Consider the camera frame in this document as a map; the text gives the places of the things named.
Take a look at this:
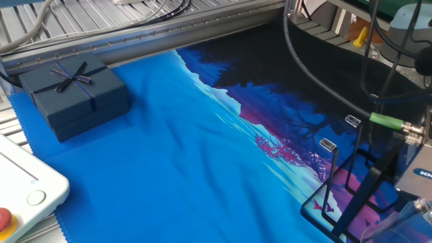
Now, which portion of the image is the grey black Schunk gripper body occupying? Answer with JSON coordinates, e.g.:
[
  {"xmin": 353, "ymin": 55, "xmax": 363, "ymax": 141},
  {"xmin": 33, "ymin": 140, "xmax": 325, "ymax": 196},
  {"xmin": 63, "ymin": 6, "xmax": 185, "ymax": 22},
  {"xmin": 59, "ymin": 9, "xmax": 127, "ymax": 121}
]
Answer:
[{"xmin": 394, "ymin": 105, "xmax": 432, "ymax": 200}]

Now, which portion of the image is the clear glass cup with handle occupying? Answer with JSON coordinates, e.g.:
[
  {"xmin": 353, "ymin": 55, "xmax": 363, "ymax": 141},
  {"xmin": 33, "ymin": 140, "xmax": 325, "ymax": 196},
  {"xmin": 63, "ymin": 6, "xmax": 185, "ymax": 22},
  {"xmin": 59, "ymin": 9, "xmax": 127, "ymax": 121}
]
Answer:
[{"xmin": 360, "ymin": 198, "xmax": 432, "ymax": 243}]

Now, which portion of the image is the black metal cup rack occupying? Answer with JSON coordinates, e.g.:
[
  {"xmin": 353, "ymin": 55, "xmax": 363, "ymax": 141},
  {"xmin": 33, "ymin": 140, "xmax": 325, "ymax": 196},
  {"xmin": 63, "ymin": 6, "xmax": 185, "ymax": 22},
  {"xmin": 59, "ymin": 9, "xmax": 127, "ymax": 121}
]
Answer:
[{"xmin": 299, "ymin": 114, "xmax": 409, "ymax": 243}]

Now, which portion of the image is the yellow plastic cone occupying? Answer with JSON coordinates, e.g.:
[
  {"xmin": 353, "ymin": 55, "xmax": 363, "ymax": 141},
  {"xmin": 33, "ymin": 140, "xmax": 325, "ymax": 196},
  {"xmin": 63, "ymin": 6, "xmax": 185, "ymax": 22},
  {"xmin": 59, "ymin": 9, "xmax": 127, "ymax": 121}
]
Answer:
[{"xmin": 352, "ymin": 26, "xmax": 369, "ymax": 48}]

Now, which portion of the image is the blue landscape printed cloth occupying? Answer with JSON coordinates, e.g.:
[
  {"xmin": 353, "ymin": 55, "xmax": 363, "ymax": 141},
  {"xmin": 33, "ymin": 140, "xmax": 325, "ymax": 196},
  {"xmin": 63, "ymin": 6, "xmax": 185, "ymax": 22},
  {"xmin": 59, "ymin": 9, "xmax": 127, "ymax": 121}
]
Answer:
[{"xmin": 8, "ymin": 25, "xmax": 432, "ymax": 243}]

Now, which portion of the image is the dark blue ribboned gift box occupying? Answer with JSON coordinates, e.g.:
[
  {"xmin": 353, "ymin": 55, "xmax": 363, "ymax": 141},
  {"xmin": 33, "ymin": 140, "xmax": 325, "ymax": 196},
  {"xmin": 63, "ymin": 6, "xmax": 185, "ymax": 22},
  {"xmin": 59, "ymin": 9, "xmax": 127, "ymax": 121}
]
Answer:
[{"xmin": 18, "ymin": 53, "xmax": 132, "ymax": 143}]

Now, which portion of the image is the white teach pendant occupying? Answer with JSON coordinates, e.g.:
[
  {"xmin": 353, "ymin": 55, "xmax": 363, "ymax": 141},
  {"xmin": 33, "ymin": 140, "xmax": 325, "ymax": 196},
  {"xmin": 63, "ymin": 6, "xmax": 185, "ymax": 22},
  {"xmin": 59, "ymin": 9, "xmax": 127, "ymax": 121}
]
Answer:
[{"xmin": 0, "ymin": 133, "xmax": 71, "ymax": 243}]

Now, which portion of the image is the black cable green connector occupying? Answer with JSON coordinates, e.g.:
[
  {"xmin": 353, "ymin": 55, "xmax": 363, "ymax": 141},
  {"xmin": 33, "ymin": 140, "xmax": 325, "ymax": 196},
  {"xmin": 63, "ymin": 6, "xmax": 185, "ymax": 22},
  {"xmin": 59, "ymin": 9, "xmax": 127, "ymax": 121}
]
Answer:
[{"xmin": 282, "ymin": 0, "xmax": 425, "ymax": 146}]

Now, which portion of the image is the beige frame post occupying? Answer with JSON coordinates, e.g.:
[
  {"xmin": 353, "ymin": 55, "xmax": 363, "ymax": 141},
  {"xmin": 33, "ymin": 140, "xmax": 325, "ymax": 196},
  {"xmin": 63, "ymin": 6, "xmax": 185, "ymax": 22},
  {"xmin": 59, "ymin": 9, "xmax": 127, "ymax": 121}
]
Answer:
[{"xmin": 332, "ymin": 8, "xmax": 352, "ymax": 34}]

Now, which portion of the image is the thick grey cable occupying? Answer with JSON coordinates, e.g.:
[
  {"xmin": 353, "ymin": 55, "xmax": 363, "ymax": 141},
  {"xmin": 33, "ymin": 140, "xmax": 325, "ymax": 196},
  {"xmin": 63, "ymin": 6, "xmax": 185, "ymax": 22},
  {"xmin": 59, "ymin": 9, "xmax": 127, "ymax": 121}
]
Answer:
[{"xmin": 0, "ymin": 0, "xmax": 55, "ymax": 55}]

